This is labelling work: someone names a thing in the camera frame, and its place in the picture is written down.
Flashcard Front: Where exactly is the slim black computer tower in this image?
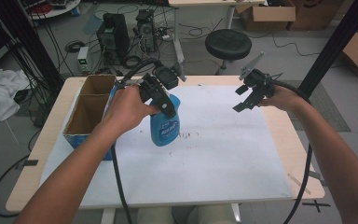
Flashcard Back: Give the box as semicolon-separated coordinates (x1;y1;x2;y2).
135;8;158;54

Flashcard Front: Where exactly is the black corrugated right gripper cable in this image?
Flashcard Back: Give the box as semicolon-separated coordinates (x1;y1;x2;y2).
268;78;313;224

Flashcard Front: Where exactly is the cardboard box with blue sides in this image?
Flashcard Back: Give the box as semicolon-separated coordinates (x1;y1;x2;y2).
62;74;119;161

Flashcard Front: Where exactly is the person's leg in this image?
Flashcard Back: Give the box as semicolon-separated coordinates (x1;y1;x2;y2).
135;205;173;224
195;204;236;224

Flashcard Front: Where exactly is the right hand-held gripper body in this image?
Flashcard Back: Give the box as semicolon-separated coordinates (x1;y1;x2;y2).
238;50;276;101

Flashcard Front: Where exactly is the round white table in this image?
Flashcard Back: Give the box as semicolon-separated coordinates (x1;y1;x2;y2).
27;0;82;21

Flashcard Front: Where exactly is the black corrugated left gripper cable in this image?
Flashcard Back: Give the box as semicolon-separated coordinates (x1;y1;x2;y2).
110;58;164;224

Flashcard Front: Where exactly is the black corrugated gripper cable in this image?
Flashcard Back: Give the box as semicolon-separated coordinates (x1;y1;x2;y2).
110;58;164;224
268;78;313;224

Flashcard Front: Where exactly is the white cloth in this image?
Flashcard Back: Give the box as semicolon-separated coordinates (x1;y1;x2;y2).
0;68;31;125

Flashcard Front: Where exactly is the white table mat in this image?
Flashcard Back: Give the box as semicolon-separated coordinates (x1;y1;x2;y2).
39;85;294;209

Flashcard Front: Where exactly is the person's left hand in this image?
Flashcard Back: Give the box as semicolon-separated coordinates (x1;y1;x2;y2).
102;85;161;136

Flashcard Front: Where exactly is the person's right hand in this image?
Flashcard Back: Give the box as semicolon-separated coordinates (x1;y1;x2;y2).
259;84;308;113

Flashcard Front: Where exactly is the coiled black cable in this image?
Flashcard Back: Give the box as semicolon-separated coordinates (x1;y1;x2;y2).
122;55;145;70

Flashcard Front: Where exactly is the black metal frame post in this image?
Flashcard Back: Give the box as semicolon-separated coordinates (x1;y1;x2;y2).
299;0;358;96
0;0;65;94

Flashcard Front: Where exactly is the white power supply unit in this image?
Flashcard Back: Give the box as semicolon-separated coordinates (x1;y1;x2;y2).
76;46;90;75

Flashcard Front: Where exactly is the black round stool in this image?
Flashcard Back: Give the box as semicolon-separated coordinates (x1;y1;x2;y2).
204;28;253;76

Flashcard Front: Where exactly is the open cardboard box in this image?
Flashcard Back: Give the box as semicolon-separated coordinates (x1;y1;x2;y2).
235;1;296;32

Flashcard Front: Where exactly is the closed cardboard box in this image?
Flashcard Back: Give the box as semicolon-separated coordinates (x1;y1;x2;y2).
287;0;352;32

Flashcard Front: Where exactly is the large black computer tower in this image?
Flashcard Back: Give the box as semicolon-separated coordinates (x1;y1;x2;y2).
96;12;131;67

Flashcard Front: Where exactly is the blue spray bottle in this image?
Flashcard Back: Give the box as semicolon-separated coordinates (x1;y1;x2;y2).
149;93;182;147

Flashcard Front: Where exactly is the person's left leg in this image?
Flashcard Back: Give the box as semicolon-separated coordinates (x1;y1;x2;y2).
135;205;173;224

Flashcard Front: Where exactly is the person's right leg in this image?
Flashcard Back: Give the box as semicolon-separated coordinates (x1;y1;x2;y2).
195;204;236;224

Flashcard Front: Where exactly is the white background desk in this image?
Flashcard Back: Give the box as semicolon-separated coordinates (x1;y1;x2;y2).
167;0;267;65

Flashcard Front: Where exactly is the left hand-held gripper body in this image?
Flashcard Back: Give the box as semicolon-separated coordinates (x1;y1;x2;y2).
138;61;187;104

